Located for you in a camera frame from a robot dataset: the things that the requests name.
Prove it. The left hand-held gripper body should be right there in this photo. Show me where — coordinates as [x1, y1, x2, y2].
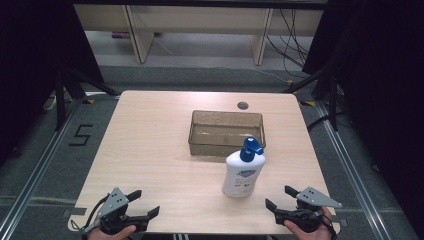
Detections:
[81, 187, 150, 235]

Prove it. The aluminium floor rail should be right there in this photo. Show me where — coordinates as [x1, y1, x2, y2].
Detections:
[0, 95, 85, 240]
[314, 100, 395, 240]

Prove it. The beige desk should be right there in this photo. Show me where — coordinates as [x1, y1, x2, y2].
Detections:
[73, 3, 325, 67]

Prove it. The black curtain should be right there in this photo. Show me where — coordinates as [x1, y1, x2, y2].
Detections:
[0, 0, 105, 168]
[302, 0, 424, 239]

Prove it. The thin white floor cable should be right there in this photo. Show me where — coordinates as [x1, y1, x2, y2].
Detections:
[254, 68, 292, 84]

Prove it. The bundle of black cables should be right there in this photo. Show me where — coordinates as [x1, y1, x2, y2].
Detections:
[266, 8, 310, 70]

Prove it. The black metal stand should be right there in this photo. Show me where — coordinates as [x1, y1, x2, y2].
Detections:
[54, 67, 122, 132]
[283, 65, 340, 132]

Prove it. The black wrist strap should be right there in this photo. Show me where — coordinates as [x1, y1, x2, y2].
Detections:
[320, 213, 338, 240]

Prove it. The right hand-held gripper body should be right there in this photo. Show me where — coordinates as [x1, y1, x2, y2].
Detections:
[275, 186, 343, 234]

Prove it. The brown translucent plastic bin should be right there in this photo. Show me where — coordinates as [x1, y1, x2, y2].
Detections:
[187, 109, 267, 158]

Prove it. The white pump bottle blue top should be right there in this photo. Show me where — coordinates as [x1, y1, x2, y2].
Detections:
[221, 136, 267, 199]

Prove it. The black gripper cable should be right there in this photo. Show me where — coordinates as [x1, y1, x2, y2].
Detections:
[79, 192, 112, 232]

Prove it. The person's left hand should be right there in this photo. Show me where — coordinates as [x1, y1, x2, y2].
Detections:
[87, 224, 138, 240]

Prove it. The thick black floor cable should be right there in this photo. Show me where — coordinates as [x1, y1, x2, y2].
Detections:
[306, 111, 348, 133]

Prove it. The person's right hand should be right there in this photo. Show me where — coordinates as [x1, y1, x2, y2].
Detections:
[283, 206, 338, 240]

